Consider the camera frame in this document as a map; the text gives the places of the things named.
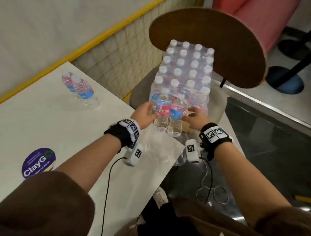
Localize person's right hand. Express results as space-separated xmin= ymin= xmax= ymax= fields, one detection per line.
xmin=181 ymin=107 xmax=211 ymax=132

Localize person's left hand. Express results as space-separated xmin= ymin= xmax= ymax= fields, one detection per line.
xmin=131 ymin=102 xmax=158 ymax=130

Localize water bottle with blue label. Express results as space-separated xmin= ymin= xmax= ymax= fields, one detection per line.
xmin=167 ymin=96 xmax=187 ymax=138

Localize water bottle with pink label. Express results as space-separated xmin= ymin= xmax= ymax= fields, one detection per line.
xmin=154 ymin=88 xmax=172 ymax=130

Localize person's left forearm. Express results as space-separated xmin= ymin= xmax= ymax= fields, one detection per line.
xmin=55 ymin=133 xmax=122 ymax=194

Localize person's right forearm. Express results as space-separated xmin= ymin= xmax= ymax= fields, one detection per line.
xmin=214 ymin=142 xmax=292 ymax=228

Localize clear plastic wrap sheet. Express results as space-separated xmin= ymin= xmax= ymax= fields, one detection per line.
xmin=139 ymin=124 xmax=186 ymax=169

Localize shrink-wrapped pack of water bottles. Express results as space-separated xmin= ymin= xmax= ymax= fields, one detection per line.
xmin=149 ymin=39 xmax=215 ymax=118

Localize lying water bottle blue label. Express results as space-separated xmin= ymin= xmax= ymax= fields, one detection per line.
xmin=72 ymin=75 xmax=100 ymax=109

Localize white shoe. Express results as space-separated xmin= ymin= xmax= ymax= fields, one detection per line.
xmin=153 ymin=187 xmax=169 ymax=209

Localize metal floor strip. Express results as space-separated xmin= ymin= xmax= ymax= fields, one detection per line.
xmin=213 ymin=73 xmax=311 ymax=137

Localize brown wooden chair backrest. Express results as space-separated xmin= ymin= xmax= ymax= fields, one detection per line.
xmin=149 ymin=7 xmax=269 ymax=89

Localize lying water bottle pink label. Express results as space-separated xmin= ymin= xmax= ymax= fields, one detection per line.
xmin=61 ymin=70 xmax=81 ymax=99

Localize black trousers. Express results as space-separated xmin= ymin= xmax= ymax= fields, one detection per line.
xmin=137 ymin=195 xmax=200 ymax=236

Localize blue round stand base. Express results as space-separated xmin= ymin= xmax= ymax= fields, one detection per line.
xmin=266 ymin=56 xmax=311 ymax=95

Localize round purple sticker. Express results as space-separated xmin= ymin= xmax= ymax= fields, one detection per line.
xmin=21 ymin=147 xmax=56 ymax=179

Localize pink upholstered seat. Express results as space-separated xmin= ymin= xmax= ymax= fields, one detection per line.
xmin=212 ymin=0 xmax=302 ymax=54

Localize black round stand base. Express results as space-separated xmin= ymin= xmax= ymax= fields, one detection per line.
xmin=277 ymin=27 xmax=311 ymax=61

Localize brown shirt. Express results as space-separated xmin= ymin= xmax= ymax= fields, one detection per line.
xmin=0 ymin=171 xmax=311 ymax=236

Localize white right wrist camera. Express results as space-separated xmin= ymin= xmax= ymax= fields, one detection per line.
xmin=185 ymin=139 xmax=204 ymax=163

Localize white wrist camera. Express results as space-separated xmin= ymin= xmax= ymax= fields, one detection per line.
xmin=185 ymin=139 xmax=204 ymax=163
xmin=123 ymin=143 xmax=144 ymax=167

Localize black right wrist strap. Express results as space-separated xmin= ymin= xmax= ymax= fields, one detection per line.
xmin=199 ymin=122 xmax=233 ymax=161

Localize black wrist strap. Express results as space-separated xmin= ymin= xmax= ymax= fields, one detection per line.
xmin=104 ymin=118 xmax=142 ymax=149
xmin=199 ymin=122 xmax=233 ymax=161

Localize black left wrist strap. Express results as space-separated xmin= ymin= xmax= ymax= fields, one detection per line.
xmin=104 ymin=118 xmax=142 ymax=149

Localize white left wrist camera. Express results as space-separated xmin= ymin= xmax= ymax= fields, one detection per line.
xmin=123 ymin=143 xmax=144 ymax=167

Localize black right camera cable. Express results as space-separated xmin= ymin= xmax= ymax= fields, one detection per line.
xmin=200 ymin=157 xmax=214 ymax=204

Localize black camera cable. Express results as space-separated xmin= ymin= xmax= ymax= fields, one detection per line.
xmin=100 ymin=157 xmax=128 ymax=236
xmin=200 ymin=157 xmax=214 ymax=204

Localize yellow framed wire mesh panel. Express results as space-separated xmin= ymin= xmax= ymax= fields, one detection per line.
xmin=0 ymin=0 xmax=205 ymax=105

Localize black left camera cable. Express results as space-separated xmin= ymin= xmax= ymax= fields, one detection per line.
xmin=100 ymin=157 xmax=128 ymax=236

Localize white cable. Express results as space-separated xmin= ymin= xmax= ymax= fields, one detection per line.
xmin=196 ymin=162 xmax=229 ymax=205

